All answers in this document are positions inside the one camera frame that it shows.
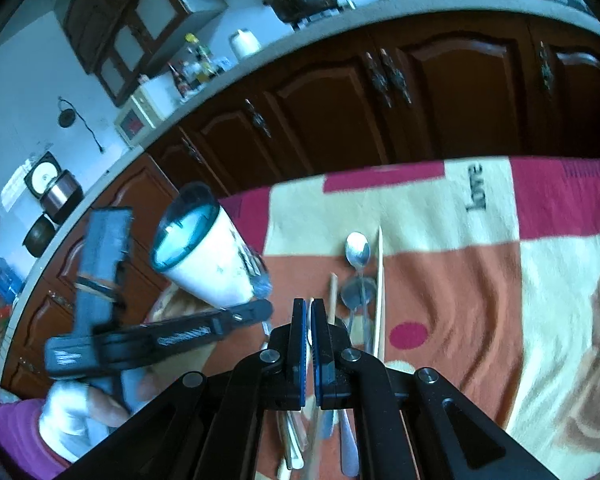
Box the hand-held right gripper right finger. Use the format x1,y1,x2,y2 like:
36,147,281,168
311,299,561,480

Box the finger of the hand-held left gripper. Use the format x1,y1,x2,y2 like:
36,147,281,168
200,300,274,336

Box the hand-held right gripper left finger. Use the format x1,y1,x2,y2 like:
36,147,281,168
67,299,310,480

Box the wooden chopstick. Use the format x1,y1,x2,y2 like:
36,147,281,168
372,226,386,361
302,273,339,480

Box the white cup with blue rim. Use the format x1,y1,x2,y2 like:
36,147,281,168
150,183,274,311

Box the metal spoon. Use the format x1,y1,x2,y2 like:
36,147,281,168
339,276,378,479
344,231,376,356

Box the person's left forearm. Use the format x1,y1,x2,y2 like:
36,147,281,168
0,390,73,480

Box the person's left hand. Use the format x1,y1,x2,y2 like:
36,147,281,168
39,382,131,463

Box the dark round pot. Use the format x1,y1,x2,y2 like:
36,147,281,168
22,214,56,258

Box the silver rice cooker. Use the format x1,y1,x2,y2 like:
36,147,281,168
39,170,84,223

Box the blue water bottle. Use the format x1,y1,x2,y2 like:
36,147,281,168
0,256,23,306

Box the black round-dial appliance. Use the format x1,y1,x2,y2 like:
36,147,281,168
24,151,61,198

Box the white paper sheet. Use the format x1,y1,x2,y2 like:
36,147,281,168
1,160,36,211

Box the printed blanket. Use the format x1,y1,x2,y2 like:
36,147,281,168
145,156,600,480

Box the cream countertop appliance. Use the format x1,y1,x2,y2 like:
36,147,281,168
114,82,173,148

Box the cluster of condiment bottles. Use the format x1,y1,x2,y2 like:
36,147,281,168
169,33,231,98

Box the white jar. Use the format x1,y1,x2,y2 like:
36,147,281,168
229,29,261,59

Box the brown kitchen base cabinets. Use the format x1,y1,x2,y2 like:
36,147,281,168
0,10,600,401

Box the gas stove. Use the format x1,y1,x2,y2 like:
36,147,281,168
290,0,466,31

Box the black wall plug with cable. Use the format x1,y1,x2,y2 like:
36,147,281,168
57,96,105,153

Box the metal cabinet door handle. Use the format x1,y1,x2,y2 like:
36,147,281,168
245,100,272,138
380,50,412,106
539,42,553,92
367,52,393,108

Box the brown wall cabinet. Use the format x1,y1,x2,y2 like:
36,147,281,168
62,0,228,106

